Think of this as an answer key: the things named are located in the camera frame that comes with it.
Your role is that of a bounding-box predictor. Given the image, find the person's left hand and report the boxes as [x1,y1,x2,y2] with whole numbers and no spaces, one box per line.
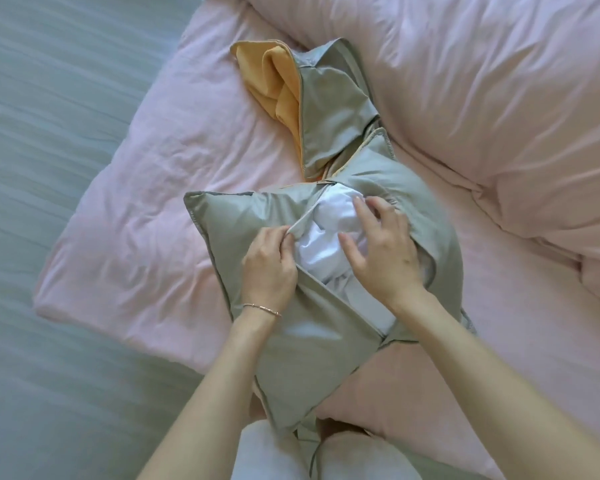
[241,225,300,315]

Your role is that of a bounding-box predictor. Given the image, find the person's right hand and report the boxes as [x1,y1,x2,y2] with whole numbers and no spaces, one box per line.
[337,196,427,313]

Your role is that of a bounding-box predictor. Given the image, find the white pillow insert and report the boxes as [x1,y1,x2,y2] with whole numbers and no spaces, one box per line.
[294,189,433,330]

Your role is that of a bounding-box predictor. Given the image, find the grey-green pillowcase with orange lining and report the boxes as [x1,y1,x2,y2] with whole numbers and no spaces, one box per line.
[183,39,481,480]

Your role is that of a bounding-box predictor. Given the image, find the person's right forearm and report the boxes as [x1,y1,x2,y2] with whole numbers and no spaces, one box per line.
[387,290,600,480]

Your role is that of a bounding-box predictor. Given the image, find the person's left forearm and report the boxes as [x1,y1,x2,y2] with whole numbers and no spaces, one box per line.
[136,306,284,480]

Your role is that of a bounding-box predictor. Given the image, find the pink pillow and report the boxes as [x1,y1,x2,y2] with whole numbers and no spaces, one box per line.
[32,0,331,376]

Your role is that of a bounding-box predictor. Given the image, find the pink duvet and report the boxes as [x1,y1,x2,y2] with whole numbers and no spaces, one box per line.
[240,0,600,310]

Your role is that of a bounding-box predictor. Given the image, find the person's white trousers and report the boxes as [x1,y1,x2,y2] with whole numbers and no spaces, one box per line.
[230,420,422,480]

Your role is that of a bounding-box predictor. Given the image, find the thin gold bracelet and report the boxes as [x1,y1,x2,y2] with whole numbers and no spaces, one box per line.
[242,303,283,318]

